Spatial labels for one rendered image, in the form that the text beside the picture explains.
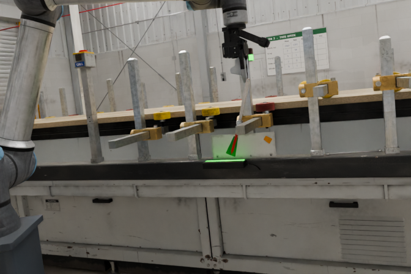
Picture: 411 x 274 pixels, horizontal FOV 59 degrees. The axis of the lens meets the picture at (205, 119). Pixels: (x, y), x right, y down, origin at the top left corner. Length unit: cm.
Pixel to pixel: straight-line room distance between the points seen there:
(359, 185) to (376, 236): 37
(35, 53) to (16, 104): 19
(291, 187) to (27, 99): 103
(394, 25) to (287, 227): 716
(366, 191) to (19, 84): 129
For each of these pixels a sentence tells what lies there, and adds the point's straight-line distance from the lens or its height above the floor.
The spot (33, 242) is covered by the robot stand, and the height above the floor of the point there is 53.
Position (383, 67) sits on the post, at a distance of 138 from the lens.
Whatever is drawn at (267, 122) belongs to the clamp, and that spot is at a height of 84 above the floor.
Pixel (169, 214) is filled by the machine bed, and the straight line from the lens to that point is 196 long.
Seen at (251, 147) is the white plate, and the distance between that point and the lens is 143.
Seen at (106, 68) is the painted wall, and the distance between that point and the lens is 1119.
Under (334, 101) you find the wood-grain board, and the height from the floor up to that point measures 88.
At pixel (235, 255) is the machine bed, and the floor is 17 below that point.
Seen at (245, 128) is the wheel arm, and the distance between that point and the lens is 118.
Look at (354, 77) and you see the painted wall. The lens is 855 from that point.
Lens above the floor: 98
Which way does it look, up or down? 4 degrees down
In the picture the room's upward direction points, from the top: 6 degrees counter-clockwise
